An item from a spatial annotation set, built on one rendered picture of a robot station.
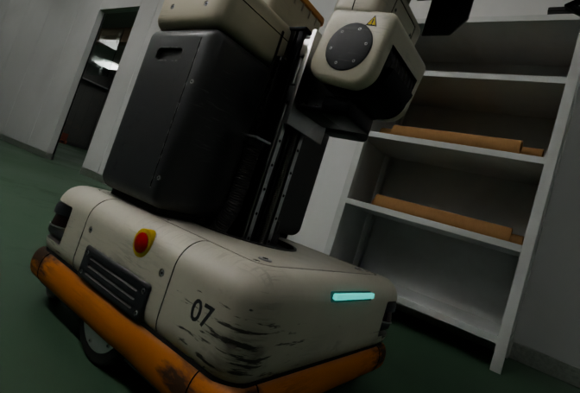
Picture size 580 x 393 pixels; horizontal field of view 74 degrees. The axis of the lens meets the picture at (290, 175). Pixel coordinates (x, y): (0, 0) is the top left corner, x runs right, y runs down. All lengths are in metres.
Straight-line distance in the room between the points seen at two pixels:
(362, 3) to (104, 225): 0.69
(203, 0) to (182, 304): 0.62
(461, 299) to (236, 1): 1.90
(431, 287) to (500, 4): 1.72
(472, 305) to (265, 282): 1.83
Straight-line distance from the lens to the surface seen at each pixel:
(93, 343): 0.85
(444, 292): 2.33
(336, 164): 2.67
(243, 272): 0.58
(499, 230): 2.02
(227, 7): 0.87
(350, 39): 0.83
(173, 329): 0.66
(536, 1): 2.79
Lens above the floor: 0.38
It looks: 4 degrees up
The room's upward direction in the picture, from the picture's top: 18 degrees clockwise
